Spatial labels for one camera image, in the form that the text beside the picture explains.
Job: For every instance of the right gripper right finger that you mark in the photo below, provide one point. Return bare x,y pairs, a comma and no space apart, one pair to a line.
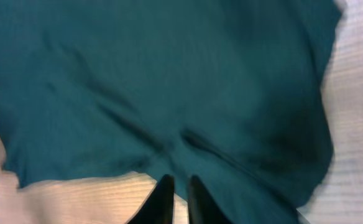
202,209

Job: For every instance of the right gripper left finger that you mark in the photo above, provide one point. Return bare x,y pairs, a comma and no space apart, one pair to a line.
158,206

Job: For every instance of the black t-shirt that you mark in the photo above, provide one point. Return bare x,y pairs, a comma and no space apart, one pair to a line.
226,91

